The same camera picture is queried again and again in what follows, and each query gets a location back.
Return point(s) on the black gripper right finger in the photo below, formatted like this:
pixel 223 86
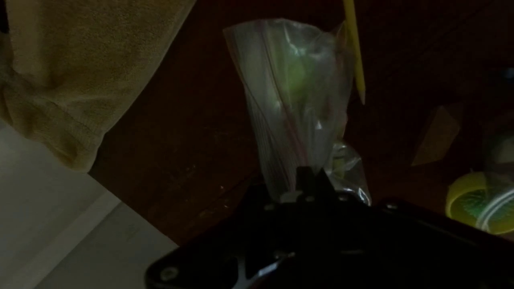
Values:
pixel 324 186

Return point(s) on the yellow wooden pencil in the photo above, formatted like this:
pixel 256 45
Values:
pixel 354 48

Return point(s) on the yellow cloth towel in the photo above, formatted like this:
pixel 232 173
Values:
pixel 81 69

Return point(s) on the tan paper piece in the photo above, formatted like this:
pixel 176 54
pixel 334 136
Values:
pixel 436 136

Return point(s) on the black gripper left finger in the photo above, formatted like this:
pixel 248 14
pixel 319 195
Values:
pixel 305 184

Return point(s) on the clear plastic zip bag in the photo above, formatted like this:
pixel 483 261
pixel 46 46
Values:
pixel 290 117

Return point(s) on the yellow-green round object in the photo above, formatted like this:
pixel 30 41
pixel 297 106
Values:
pixel 472 205

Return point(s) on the clear plastic cup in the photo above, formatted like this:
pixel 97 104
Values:
pixel 501 160

